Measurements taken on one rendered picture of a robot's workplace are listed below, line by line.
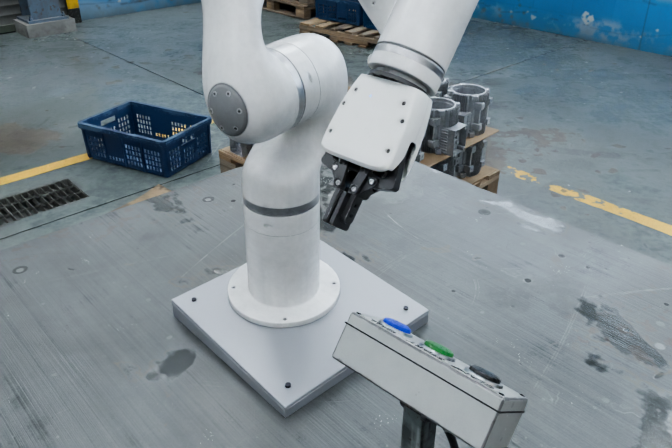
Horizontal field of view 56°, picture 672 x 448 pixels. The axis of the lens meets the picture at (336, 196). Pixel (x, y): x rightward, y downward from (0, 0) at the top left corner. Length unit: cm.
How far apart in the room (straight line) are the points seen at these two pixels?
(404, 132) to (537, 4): 609
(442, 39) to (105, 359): 70
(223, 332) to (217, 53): 43
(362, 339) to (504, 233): 77
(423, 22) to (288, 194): 35
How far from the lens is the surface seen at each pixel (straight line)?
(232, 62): 82
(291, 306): 104
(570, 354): 107
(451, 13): 71
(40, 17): 688
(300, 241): 97
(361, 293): 108
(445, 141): 275
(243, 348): 99
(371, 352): 62
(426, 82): 69
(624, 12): 634
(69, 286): 124
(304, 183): 92
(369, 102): 70
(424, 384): 59
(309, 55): 89
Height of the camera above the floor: 148
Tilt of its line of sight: 28 degrees down
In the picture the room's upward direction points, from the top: straight up
